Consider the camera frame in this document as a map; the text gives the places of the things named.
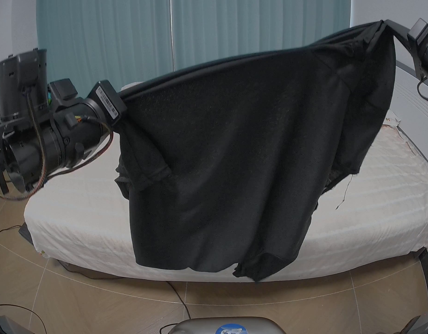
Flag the black T-shirt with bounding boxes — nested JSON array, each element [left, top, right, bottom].
[[115, 19, 398, 283]]

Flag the blue-green curtain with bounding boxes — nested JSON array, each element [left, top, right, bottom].
[[170, 0, 354, 73], [37, 0, 174, 94]]

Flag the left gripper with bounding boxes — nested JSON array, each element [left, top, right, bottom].
[[7, 80, 128, 192]]

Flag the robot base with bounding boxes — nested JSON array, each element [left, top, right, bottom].
[[167, 317, 287, 334]]

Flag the bed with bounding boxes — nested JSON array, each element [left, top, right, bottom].
[[0, 59, 428, 282]]

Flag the black cable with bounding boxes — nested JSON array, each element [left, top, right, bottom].
[[417, 76, 428, 104], [63, 262, 192, 321]]

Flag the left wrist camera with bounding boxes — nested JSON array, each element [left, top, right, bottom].
[[48, 79, 83, 117]]

